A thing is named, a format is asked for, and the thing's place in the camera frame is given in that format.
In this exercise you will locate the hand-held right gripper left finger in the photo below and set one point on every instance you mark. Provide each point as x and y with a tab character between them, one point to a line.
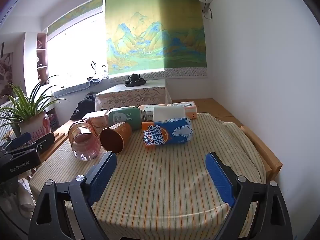
101	177

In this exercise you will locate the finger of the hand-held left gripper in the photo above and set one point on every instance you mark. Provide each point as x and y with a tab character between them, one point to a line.
43	142
21	138

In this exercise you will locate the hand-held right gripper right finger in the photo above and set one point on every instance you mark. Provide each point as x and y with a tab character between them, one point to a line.
220	180

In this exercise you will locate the clear pink glass cup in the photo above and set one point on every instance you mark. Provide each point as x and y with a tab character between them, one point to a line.
83	142

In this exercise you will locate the copper orange cup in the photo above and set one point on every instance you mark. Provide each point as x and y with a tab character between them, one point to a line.
117	133

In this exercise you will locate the blue orange can-shaped cup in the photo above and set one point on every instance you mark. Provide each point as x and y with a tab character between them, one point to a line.
170	132

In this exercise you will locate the white cup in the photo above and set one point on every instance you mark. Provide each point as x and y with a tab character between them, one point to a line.
168	113

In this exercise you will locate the white red plant pot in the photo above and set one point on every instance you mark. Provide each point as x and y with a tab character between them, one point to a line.
35	125

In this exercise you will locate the green potted plant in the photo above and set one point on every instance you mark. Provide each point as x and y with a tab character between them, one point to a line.
22	105

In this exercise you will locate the wooden table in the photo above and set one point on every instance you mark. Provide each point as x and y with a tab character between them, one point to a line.
265	155

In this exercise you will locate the black bag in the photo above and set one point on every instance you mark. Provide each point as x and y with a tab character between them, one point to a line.
83	107

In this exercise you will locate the orange carton box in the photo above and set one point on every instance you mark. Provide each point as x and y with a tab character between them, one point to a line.
98	122

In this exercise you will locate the striped tablecloth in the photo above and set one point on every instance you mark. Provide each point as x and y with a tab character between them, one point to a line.
162	180

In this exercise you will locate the blue window seat cushion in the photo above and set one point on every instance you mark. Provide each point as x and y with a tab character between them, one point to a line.
75	88

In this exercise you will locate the green bottle with rabbit print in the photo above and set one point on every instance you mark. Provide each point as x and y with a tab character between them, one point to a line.
122	117

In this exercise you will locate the orange white tissue packet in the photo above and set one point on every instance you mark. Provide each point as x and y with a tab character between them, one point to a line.
188	107

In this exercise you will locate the white box with green label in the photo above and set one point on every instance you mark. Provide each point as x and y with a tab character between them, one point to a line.
147	108

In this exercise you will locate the low table with lace cloth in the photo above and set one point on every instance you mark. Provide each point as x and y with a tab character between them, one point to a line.
130	97

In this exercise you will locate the kettle on window sill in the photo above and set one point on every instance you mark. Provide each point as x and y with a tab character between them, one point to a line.
98	70

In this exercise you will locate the dark teapot set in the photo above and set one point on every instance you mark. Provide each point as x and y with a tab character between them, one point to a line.
135	80

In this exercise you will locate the raised landscape roller blind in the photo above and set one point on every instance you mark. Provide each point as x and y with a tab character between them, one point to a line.
72	15

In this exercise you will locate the green landscape roller blind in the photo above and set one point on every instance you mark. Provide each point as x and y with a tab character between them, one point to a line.
155	35

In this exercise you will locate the floral wall hanging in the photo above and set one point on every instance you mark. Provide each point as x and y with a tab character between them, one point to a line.
5	75

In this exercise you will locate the white wall shelf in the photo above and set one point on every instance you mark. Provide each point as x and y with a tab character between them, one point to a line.
32	55

